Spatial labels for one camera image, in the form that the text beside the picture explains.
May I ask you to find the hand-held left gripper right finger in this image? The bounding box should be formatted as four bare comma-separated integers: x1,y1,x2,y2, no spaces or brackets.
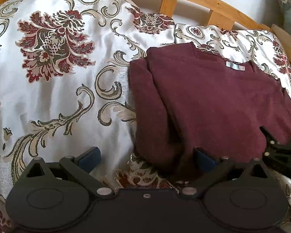
179,148,272,199

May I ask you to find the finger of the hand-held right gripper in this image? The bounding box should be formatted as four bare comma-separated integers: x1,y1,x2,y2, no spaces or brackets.
259,126,291,176

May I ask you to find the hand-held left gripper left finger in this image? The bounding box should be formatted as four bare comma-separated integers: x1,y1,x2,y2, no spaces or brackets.
21,147,115,199

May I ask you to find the maroon knit sweater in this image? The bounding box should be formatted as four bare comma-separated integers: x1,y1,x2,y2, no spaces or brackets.
128,42,291,181

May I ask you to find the floral satin bedspread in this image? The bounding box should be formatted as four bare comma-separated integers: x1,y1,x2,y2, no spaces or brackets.
0,0,291,233

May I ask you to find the wooden bed frame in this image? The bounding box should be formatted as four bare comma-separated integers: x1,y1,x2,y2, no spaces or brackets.
0,0,291,66

